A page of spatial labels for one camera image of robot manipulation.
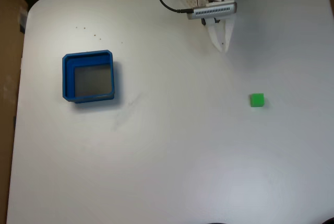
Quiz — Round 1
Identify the green cube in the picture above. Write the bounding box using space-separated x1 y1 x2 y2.
249 93 265 108

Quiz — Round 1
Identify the blue open box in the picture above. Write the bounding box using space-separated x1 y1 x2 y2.
62 50 116 104

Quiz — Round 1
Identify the large brown cardboard panel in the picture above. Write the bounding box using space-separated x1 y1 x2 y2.
0 0 29 224

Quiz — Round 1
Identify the silver camera box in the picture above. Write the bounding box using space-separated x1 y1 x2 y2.
186 1 238 21

